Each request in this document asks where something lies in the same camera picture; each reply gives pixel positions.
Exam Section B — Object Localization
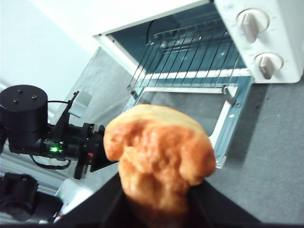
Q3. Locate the glass oven door with handle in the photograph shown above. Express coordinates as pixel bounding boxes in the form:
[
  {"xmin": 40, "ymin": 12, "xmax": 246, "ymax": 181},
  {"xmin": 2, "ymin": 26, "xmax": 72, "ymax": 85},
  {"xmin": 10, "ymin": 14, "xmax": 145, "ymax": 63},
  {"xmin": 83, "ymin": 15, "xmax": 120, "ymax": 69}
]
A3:
[{"xmin": 120, "ymin": 76, "xmax": 252, "ymax": 170}]

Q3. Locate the cream Toshiba toaster oven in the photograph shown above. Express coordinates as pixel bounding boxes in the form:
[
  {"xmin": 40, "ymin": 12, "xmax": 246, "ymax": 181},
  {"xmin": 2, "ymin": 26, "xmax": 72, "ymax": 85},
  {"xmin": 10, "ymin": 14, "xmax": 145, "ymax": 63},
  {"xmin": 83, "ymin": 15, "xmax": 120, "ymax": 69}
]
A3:
[{"xmin": 92, "ymin": 0, "xmax": 304, "ymax": 84}]

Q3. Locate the black robot joint housing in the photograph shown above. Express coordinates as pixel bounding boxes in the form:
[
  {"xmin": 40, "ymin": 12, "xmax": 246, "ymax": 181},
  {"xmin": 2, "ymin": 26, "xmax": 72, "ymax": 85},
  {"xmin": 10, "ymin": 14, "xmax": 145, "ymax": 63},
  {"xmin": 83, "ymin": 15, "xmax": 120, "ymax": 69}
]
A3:
[{"xmin": 0, "ymin": 172, "xmax": 40, "ymax": 216}]

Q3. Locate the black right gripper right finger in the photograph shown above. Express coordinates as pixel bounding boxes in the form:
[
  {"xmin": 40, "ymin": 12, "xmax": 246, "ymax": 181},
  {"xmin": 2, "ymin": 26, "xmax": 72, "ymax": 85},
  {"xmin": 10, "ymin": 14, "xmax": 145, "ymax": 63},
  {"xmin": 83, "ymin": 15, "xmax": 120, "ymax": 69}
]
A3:
[{"xmin": 180, "ymin": 180, "xmax": 264, "ymax": 228}]

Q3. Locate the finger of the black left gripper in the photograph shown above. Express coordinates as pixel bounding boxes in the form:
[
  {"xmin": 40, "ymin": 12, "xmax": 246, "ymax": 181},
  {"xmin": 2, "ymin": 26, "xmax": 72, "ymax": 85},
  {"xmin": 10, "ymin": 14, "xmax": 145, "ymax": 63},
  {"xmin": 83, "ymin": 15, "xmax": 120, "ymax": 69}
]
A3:
[{"xmin": 90, "ymin": 130, "xmax": 119, "ymax": 173}]

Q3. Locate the white device with red wires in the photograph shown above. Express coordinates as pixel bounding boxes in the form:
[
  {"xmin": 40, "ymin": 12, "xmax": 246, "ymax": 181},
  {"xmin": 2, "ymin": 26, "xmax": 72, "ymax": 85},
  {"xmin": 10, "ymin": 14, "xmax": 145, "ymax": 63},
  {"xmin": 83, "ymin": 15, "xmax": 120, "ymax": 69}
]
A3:
[{"xmin": 54, "ymin": 178, "xmax": 94, "ymax": 223}]

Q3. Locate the cream oven control knob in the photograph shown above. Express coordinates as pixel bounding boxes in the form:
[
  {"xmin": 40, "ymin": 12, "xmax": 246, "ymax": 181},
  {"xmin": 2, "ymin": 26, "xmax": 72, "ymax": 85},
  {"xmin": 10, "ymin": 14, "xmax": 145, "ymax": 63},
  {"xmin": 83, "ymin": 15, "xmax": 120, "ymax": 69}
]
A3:
[
  {"xmin": 236, "ymin": 8, "xmax": 270, "ymax": 43},
  {"xmin": 254, "ymin": 52, "xmax": 285, "ymax": 80}
]

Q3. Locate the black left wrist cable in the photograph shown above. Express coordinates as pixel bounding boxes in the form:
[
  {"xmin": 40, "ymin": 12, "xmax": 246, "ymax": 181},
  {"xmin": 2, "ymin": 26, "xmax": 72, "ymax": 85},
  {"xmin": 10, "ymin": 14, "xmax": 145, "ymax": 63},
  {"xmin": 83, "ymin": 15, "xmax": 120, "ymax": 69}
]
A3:
[{"xmin": 32, "ymin": 153, "xmax": 71, "ymax": 171}]

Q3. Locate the golden brown bread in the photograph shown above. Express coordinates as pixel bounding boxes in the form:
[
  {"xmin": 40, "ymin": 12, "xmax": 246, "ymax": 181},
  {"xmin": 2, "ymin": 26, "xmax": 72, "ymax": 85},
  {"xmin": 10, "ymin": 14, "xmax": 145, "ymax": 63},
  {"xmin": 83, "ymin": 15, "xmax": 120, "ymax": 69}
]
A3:
[{"xmin": 104, "ymin": 104, "xmax": 217, "ymax": 225}]

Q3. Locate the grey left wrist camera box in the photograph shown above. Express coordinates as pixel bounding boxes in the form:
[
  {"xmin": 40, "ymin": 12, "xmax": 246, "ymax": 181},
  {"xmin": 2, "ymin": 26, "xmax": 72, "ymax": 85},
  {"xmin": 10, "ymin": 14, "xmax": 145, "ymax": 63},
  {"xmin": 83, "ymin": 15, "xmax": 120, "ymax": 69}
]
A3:
[{"xmin": 70, "ymin": 90, "xmax": 93, "ymax": 118}]

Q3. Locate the metal wire oven rack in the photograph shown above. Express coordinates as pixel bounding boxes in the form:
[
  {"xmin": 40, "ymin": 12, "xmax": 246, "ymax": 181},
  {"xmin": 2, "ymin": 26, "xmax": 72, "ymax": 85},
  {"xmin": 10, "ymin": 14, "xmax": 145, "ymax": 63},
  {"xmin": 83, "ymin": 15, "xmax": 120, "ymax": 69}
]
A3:
[{"xmin": 127, "ymin": 22, "xmax": 249, "ymax": 90}]

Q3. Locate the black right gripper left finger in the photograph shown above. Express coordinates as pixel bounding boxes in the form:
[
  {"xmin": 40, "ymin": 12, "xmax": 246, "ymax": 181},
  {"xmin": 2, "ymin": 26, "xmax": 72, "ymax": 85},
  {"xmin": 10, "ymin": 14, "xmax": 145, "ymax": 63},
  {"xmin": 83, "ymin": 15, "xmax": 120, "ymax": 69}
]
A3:
[{"xmin": 56, "ymin": 172, "xmax": 133, "ymax": 228}]

